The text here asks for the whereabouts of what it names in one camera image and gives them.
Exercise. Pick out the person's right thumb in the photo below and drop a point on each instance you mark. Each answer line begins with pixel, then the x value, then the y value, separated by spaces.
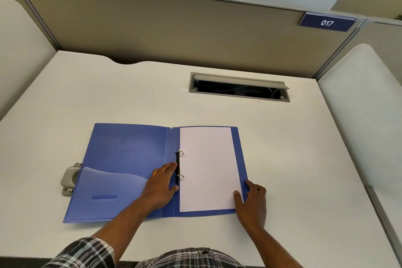
pixel 238 200

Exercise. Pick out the grey hole punch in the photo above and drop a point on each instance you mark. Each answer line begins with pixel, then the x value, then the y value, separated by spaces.
pixel 70 178

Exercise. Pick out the white paper sheet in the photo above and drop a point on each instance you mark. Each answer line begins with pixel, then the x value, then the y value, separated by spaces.
pixel 209 167

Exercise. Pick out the person's left hand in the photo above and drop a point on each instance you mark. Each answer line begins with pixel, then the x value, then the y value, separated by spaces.
pixel 157 187

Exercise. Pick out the beige back partition panel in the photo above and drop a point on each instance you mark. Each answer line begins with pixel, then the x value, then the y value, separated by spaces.
pixel 176 30

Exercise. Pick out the plaid shirt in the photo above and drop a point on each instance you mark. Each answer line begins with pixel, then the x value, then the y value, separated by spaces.
pixel 81 253

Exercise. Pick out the blue number sign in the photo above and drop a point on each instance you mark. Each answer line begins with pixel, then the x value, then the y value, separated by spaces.
pixel 326 22

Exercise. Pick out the person's right forearm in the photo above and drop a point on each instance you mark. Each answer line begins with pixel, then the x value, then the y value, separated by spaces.
pixel 270 247

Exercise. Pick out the person's left thumb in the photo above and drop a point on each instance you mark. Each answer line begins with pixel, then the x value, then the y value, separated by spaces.
pixel 174 189

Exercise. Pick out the person's right hand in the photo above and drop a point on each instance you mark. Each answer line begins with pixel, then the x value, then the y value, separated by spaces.
pixel 254 208

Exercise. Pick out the person's left forearm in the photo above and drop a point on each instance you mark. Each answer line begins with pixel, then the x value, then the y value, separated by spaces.
pixel 125 222

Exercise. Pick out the white side divider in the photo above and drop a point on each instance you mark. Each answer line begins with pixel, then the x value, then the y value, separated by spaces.
pixel 364 113
pixel 22 51

